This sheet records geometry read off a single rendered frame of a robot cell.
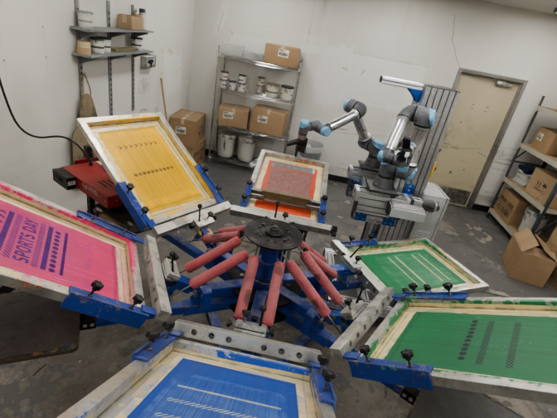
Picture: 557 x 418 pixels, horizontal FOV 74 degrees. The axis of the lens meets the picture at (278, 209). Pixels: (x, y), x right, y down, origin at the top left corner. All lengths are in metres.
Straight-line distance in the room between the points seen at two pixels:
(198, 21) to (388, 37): 2.86
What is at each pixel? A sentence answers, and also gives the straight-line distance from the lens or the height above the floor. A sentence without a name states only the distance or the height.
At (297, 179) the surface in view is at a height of 1.17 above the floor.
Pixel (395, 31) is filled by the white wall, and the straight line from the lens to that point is 6.22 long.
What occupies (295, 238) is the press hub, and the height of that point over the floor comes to 1.31.
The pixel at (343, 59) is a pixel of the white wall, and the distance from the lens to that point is 6.15.
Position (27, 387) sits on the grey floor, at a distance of 2.97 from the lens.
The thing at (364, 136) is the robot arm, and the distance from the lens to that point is 3.41.
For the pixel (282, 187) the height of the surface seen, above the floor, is 1.14.
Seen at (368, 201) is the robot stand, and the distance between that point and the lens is 2.97.
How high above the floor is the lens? 2.23
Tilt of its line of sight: 26 degrees down
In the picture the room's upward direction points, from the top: 11 degrees clockwise
